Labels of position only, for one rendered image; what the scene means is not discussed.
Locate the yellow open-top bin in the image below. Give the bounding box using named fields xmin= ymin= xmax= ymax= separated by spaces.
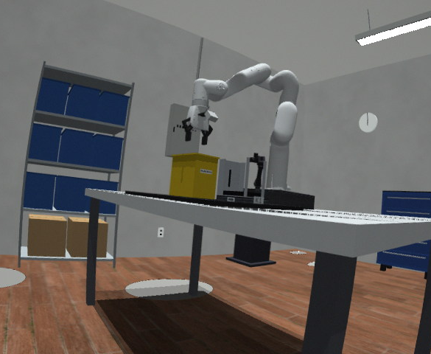
xmin=169 ymin=153 xmax=220 ymax=199

